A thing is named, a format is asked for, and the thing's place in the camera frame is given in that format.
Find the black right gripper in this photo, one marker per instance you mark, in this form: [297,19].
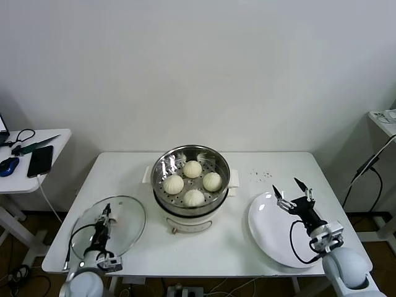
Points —
[304,210]

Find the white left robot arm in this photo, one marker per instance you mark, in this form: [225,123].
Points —
[83,284]

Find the white shelf table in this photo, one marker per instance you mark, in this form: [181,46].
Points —
[388,131]

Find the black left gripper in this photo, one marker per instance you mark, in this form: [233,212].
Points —
[100,236]

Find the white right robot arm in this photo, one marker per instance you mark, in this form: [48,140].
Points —
[346,266]

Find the white side table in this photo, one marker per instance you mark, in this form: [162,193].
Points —
[18,185]

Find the blue computer mouse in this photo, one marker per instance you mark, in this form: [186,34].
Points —
[8,166]

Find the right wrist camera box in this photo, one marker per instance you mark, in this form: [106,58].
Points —
[331,230]

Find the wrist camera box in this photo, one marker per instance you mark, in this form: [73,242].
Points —
[331,230]
[111,263]

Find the black smartphone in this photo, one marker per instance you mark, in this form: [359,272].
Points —
[40,161]

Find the white round plate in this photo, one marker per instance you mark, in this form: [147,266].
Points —
[266,229]

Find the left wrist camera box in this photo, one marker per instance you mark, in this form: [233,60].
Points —
[111,263]

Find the white power strip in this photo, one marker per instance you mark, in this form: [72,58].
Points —
[185,291]

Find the white device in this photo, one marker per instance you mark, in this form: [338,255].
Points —
[385,116]

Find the stainless steel steamer basket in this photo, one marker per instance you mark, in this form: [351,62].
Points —
[167,164]

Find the green flat strip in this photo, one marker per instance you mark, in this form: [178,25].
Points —
[34,147]

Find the white steamed baozi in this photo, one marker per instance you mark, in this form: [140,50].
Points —
[212,181]
[192,169]
[173,184]
[194,198]

